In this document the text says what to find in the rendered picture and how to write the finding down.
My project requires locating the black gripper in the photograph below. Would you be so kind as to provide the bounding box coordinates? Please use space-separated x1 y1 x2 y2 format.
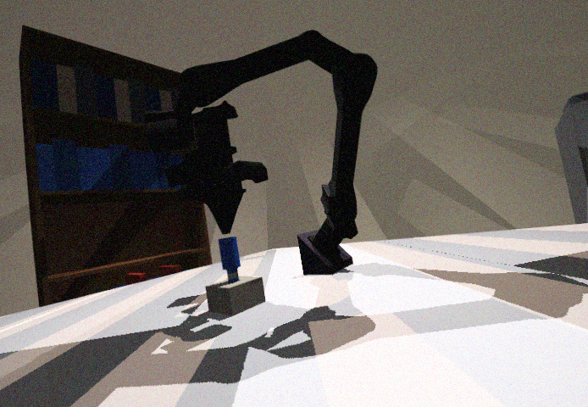
178 137 268 235

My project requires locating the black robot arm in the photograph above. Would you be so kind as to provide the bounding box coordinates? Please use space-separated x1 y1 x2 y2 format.
144 30 377 257

